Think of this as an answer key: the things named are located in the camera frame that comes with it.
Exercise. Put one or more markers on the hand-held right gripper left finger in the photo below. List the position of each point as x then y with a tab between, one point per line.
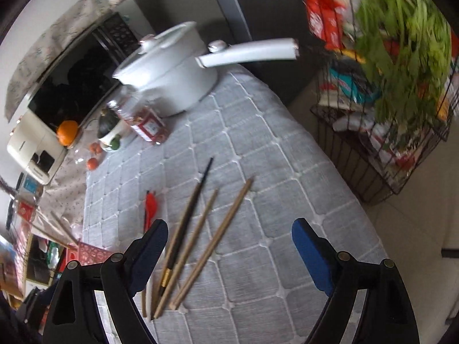
153	245

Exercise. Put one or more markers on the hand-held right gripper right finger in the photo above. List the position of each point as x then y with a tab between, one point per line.
309	256

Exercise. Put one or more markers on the red plastic spoon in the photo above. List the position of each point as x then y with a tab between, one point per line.
152	208

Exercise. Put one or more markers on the wooden chopstick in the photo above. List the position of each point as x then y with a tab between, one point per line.
200	225
64	229
222	229
153	295
53	238

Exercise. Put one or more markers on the black chopstick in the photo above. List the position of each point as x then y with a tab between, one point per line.
192	204

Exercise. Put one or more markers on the pink perforated utensil holder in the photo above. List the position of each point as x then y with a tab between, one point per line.
89	254

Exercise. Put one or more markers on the grey checked tablecloth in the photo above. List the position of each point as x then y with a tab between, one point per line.
272	222

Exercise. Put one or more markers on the small tangerine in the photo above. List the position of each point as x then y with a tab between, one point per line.
95	147
92	163

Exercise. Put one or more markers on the small green fruit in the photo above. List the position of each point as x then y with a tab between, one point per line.
115	142

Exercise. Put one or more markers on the white flower print bowl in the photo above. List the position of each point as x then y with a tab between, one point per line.
120	132

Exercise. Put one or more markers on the plastic jar of red berries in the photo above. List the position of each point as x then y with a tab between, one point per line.
149	125

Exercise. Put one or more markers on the dark green pumpkin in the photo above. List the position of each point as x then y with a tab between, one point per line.
107	123

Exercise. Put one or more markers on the red label jar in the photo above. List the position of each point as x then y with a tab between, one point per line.
24	213

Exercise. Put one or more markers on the blue label jar black lid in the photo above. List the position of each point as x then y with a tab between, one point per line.
30	186

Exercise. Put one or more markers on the large orange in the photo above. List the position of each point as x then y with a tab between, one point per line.
67	132

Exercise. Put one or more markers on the cream air fryer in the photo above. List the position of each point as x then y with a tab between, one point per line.
28	143

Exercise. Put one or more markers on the blue and white packet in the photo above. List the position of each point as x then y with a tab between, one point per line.
355	86

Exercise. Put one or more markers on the black microwave oven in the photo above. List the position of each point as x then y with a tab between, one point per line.
71	75

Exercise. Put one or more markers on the white pot lid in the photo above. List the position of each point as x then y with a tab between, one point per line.
157	48

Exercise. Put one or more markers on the green leafy vegetables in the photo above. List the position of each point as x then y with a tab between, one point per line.
401	50

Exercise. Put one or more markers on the floral microwave cover cloth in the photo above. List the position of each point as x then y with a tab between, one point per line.
46	43

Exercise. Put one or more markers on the grey refrigerator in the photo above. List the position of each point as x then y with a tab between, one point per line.
265	14

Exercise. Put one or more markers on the red snack packet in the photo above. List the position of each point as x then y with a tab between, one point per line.
322	10

